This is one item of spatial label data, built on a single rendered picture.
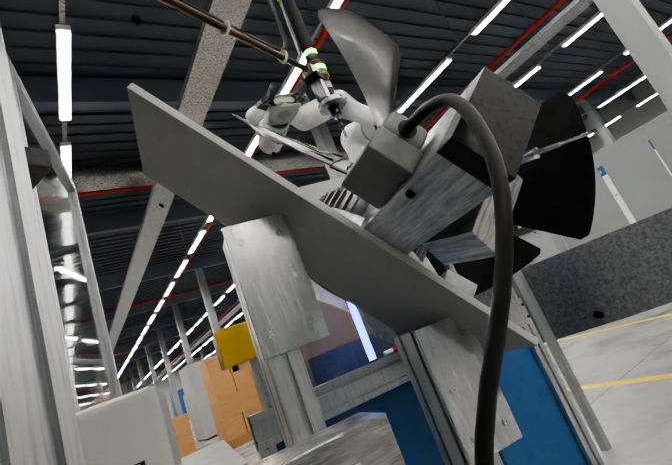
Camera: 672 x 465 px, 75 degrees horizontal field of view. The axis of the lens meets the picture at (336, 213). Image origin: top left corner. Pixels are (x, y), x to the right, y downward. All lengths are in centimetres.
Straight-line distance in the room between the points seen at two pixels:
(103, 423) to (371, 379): 79
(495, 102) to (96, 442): 55
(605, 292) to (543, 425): 121
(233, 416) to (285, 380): 832
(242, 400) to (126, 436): 847
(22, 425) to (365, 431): 35
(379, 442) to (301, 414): 12
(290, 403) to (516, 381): 96
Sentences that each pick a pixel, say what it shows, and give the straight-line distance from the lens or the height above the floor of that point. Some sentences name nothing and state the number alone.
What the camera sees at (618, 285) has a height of 70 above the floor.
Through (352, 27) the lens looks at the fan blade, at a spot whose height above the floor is 135.
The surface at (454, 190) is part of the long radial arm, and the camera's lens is 49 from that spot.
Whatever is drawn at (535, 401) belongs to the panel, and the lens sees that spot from 152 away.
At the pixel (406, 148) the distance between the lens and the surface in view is 52.
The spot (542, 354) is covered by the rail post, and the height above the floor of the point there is 68.
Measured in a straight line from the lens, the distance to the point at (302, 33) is 117.
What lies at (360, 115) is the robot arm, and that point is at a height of 169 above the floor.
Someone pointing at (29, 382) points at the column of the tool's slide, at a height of 99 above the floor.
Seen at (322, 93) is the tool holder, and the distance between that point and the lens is 104.
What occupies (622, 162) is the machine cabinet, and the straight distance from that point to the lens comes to 698.
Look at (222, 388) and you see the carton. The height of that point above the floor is 102.
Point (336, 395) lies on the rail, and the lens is 120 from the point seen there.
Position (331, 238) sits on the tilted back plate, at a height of 108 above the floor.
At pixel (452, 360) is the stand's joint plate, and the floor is 85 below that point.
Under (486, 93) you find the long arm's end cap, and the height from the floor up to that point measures 111.
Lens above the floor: 93
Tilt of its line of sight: 16 degrees up
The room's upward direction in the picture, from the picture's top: 22 degrees counter-clockwise
